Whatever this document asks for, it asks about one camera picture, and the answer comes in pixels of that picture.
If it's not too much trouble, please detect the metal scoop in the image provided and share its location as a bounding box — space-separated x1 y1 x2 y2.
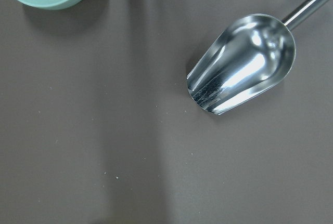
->
187 0 329 115

